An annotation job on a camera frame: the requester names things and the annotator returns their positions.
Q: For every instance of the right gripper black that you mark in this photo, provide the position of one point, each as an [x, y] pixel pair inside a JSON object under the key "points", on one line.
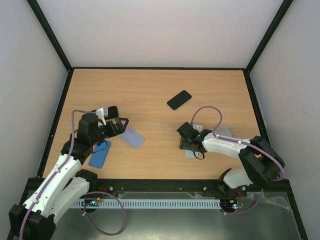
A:
{"points": [[186, 144]]}

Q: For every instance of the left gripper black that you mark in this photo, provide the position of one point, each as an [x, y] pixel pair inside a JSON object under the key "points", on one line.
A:
{"points": [[113, 132]]}

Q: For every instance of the lilac phone case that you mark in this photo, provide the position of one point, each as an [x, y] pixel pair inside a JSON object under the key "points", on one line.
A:
{"points": [[132, 138]]}

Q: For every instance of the silver white phone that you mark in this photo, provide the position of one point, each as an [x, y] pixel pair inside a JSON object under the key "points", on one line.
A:
{"points": [[191, 154]]}

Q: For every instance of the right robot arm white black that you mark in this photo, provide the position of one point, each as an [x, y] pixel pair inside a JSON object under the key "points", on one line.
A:
{"points": [[261, 165]]}

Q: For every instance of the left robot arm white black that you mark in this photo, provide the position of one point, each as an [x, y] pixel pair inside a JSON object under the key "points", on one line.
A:
{"points": [[38, 216]]}

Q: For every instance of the black phone case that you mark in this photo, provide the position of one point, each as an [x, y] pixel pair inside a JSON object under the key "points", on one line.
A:
{"points": [[112, 112]]}

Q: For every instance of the blue phone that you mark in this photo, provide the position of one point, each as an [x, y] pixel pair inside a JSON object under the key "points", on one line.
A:
{"points": [[99, 154]]}

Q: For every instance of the clear phone case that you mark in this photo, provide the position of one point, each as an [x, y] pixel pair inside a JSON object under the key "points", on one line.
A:
{"points": [[224, 131]]}

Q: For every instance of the dark blue phone screen up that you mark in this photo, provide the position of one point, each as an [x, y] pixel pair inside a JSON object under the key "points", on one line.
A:
{"points": [[179, 100]]}

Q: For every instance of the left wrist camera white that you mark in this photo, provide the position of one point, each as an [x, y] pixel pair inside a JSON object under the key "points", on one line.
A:
{"points": [[102, 113]]}

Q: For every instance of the black front mounting rail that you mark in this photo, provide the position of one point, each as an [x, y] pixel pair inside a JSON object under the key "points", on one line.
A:
{"points": [[206, 188]]}

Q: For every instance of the light blue slotted cable duct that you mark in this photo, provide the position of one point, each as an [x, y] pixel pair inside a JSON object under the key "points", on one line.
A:
{"points": [[149, 204]]}

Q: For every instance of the black aluminium frame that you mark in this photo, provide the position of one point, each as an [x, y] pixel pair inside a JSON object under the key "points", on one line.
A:
{"points": [[34, 5]]}

